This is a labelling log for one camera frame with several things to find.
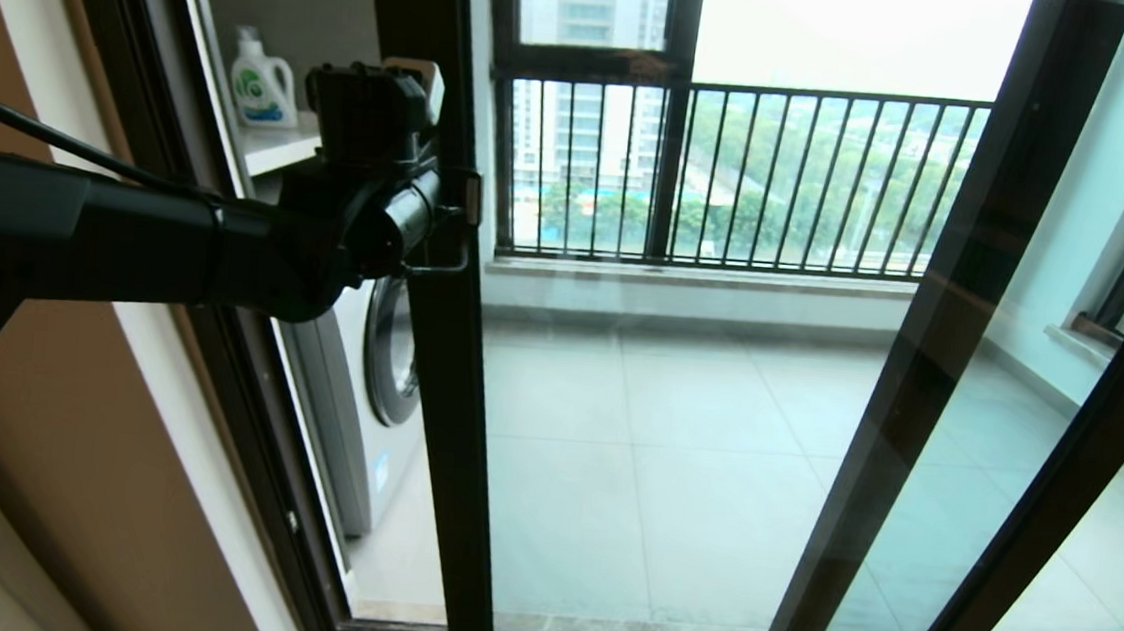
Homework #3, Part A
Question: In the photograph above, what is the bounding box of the white wall shelf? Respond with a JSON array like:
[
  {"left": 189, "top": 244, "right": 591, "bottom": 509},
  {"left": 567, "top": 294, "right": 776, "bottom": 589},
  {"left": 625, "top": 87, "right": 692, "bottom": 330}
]
[{"left": 237, "top": 108, "right": 328, "bottom": 183}]

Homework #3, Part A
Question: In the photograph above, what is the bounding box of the black window frame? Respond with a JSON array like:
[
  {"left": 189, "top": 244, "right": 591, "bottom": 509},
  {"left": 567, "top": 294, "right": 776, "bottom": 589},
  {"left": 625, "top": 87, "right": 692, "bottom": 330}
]
[{"left": 472, "top": 0, "right": 706, "bottom": 269}]

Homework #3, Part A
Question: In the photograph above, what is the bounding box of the white front-load washing machine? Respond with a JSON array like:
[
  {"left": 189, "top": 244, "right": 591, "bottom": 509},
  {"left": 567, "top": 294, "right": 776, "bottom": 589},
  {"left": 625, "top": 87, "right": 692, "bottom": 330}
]
[{"left": 264, "top": 269, "right": 437, "bottom": 544}]

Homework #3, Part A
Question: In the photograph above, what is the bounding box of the black framed sliding glass door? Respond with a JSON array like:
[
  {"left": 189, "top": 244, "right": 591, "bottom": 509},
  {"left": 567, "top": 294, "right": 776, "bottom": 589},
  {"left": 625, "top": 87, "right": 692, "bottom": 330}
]
[{"left": 315, "top": 0, "right": 1124, "bottom": 631}]

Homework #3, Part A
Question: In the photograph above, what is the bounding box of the grey stone window sill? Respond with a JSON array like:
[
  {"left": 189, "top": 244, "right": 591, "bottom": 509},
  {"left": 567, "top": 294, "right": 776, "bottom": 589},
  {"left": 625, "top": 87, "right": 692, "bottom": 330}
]
[
  {"left": 483, "top": 247, "right": 925, "bottom": 307},
  {"left": 1038, "top": 323, "right": 1124, "bottom": 416}
]

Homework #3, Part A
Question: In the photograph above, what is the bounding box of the black framed fixed glass door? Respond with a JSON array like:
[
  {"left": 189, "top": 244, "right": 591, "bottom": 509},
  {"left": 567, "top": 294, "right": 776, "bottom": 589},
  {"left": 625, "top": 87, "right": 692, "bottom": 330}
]
[{"left": 766, "top": 0, "right": 1124, "bottom": 631}]

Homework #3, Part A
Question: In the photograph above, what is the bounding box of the black balcony railing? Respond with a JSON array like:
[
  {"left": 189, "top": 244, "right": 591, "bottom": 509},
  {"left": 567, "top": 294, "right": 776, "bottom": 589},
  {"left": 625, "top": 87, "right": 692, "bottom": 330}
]
[{"left": 480, "top": 62, "right": 996, "bottom": 292}]

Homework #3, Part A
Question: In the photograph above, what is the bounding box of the white detergent bottle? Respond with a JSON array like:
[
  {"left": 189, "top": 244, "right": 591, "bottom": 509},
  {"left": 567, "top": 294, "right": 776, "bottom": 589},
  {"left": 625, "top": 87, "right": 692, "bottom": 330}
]
[{"left": 226, "top": 24, "right": 307, "bottom": 130}]

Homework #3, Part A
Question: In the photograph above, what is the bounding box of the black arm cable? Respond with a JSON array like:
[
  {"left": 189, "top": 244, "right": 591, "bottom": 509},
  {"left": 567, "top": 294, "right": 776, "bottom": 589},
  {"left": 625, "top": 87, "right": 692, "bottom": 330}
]
[{"left": 0, "top": 76, "right": 234, "bottom": 205}]

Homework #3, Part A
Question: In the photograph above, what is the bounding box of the black outer door frame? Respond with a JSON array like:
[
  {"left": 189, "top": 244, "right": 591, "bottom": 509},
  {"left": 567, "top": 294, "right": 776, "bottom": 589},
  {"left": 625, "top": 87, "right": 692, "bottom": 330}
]
[{"left": 1, "top": 0, "right": 1124, "bottom": 631}]

